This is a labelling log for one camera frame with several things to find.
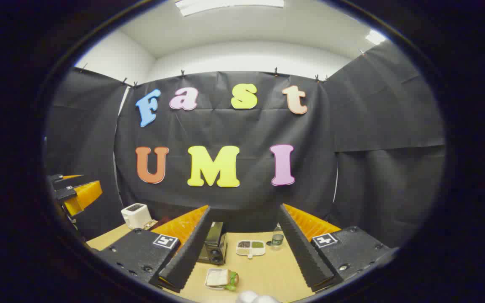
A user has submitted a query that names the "ceiling light panel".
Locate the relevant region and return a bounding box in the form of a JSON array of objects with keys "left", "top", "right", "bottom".
[{"left": 365, "top": 29, "right": 387, "bottom": 45}]

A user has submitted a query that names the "white bread lettuce sandwich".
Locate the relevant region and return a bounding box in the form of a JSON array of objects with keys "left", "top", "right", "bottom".
[{"left": 206, "top": 269, "right": 239, "bottom": 291}]

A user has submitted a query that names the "clear plastic water bottle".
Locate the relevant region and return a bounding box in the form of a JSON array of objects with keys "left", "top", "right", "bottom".
[{"left": 271, "top": 224, "right": 285, "bottom": 250}]

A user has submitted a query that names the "black electric oven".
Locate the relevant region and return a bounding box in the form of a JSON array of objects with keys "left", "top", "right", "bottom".
[{"left": 197, "top": 222, "right": 228, "bottom": 266}]

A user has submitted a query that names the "white divided seasoning plate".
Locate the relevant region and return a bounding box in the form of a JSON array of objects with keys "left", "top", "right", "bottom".
[{"left": 236, "top": 240, "right": 266, "bottom": 259}]

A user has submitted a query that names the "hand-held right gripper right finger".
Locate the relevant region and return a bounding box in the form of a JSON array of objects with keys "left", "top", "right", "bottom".
[{"left": 277, "top": 203, "right": 394, "bottom": 293}]

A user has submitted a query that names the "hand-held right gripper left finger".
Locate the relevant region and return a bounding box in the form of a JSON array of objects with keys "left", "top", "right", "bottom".
[{"left": 95, "top": 205, "right": 212, "bottom": 294}]

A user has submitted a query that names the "white toaster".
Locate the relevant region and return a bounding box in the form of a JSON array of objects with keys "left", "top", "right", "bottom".
[{"left": 121, "top": 203, "right": 152, "bottom": 230}]

